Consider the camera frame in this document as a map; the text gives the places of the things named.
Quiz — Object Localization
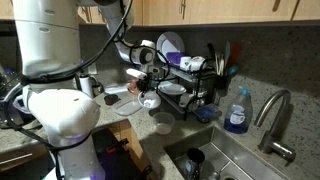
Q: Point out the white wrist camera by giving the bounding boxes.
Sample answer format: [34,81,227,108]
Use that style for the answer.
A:
[126,68,147,80]

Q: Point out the black round lid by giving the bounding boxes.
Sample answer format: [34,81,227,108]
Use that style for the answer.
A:
[104,94,120,105]

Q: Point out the white plates on lower rack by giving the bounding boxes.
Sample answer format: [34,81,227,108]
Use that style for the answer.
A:
[159,82,186,95]

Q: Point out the white mug lower rack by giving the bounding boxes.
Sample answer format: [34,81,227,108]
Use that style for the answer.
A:
[179,93,194,108]

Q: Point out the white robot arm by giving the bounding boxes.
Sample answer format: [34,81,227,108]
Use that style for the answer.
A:
[4,0,155,180]

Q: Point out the white rice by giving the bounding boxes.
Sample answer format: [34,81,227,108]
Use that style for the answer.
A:
[156,123,172,135]

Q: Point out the orange plastic bag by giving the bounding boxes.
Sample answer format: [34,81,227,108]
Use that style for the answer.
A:
[128,78,140,95]

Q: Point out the purple bowl on rack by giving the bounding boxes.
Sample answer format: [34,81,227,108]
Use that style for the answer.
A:
[166,52,184,65]

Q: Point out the black two-tier dish rack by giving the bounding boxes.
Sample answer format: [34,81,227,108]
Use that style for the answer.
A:
[156,60,216,120]

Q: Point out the white mug rack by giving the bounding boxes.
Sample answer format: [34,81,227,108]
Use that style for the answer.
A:
[179,56,191,71]
[179,93,194,108]

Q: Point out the large white upright plate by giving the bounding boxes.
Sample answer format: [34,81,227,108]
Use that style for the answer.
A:
[156,32,185,55]

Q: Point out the stainless steel sink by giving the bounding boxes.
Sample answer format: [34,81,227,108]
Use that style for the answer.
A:
[165,128,287,180]

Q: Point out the white red-patterned mug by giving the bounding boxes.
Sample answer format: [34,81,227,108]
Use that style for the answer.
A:
[189,56,206,72]

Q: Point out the white ceramic bowl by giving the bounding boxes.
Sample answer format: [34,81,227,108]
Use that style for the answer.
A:
[138,91,161,109]

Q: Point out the stainless steel tumbler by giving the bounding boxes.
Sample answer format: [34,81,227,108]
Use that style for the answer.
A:
[79,74,93,97]

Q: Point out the blue dish soap bottle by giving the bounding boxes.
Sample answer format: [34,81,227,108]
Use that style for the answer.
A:
[224,87,253,134]

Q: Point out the black utensil holder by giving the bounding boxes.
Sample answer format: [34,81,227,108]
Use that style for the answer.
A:
[214,76,231,90]

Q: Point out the clear plastic bowl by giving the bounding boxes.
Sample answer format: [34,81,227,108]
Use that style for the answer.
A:
[153,112,175,135]

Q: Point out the black mug in sink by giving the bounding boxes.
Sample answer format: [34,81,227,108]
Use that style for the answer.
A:
[185,148,205,180]

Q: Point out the brushed steel faucet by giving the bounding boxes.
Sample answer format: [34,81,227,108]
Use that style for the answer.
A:
[254,89,296,165]

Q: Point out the blue sponge in tray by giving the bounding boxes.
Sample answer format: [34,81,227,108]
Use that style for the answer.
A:
[193,104,222,123]

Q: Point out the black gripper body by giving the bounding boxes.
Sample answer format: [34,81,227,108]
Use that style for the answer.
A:
[136,75,153,93]

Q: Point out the white mug upper rack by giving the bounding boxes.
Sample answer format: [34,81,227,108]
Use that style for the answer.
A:
[179,56,191,71]

